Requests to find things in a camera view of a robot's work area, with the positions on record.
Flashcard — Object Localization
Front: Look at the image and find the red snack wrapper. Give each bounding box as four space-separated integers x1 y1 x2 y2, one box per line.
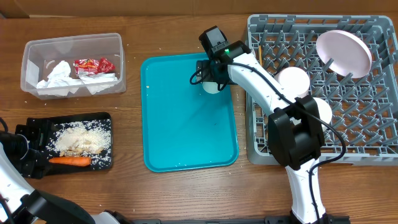
73 58 116 75

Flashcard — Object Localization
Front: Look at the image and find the orange carrot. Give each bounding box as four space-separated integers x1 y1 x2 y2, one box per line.
49 157 91 167

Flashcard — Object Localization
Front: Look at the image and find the wooden chopstick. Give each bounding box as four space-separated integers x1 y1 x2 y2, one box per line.
257 45 262 66

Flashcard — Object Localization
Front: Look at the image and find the grey dishwasher rack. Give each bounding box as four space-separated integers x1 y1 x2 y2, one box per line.
246 14 397 166

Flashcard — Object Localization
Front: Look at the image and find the cream bowl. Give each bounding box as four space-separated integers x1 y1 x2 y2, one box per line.
313 97 333 124

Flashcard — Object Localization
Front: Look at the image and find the pink bowl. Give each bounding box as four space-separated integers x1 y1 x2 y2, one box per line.
274 67 310 98

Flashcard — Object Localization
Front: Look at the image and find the black tray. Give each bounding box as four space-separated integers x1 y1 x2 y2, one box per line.
32 112 113 175

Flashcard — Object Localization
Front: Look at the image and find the white cup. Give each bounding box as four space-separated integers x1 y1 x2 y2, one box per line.
202 82 220 94

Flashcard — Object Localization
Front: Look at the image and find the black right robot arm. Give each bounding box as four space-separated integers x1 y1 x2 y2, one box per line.
190 39 328 223

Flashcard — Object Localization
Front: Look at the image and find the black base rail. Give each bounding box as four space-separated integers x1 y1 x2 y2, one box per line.
131 215 351 224

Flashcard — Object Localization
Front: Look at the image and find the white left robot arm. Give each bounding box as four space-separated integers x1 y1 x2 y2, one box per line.
1 119 128 224

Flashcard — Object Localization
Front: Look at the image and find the teal serving tray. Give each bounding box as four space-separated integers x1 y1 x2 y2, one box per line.
141 53 239 172

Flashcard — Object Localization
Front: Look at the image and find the white plate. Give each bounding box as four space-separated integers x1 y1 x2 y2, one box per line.
315 30 372 78

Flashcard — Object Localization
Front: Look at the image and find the clear plastic bin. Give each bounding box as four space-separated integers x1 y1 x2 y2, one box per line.
21 33 126 100

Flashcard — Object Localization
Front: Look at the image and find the white napkin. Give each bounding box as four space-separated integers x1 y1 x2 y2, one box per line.
36 60 118 96

